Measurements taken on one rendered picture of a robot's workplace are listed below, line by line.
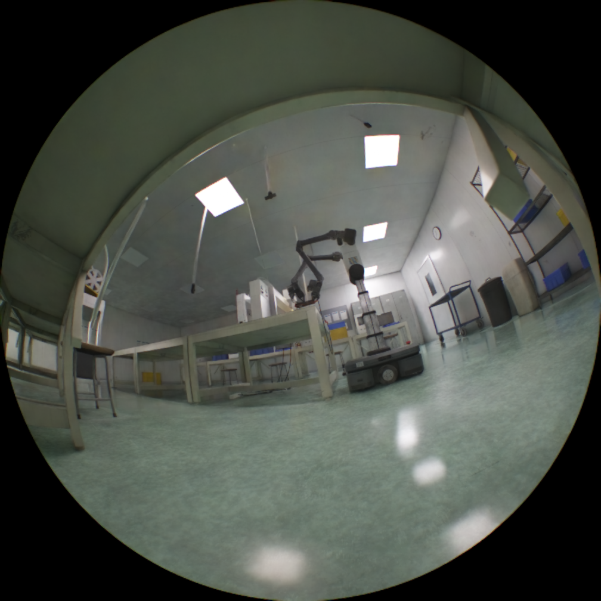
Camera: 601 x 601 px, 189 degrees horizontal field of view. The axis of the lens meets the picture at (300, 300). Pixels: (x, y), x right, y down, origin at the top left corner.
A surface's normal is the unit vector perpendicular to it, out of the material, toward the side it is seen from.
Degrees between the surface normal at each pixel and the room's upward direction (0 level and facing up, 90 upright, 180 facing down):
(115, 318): 90
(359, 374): 90
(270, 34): 180
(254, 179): 180
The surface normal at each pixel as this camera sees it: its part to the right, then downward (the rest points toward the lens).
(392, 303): -0.25, -0.30
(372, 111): 0.17, 0.92
